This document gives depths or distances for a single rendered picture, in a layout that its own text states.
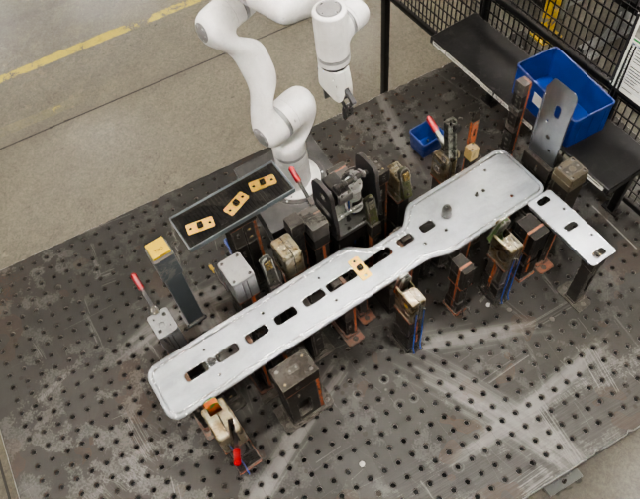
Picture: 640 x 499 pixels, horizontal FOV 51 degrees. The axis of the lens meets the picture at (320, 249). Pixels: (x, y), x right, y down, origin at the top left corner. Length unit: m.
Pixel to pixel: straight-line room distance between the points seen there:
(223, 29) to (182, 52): 2.34
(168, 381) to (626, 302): 1.53
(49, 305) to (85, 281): 0.15
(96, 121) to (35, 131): 0.35
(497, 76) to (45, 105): 2.73
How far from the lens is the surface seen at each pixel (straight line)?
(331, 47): 1.69
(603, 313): 2.47
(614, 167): 2.38
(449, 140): 2.19
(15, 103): 4.44
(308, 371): 1.92
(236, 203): 2.05
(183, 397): 1.99
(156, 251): 2.03
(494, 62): 2.62
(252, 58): 2.08
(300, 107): 2.20
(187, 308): 2.32
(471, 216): 2.21
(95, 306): 2.57
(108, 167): 3.86
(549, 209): 2.27
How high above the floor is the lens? 2.82
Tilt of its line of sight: 59 degrees down
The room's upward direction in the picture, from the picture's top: 8 degrees counter-clockwise
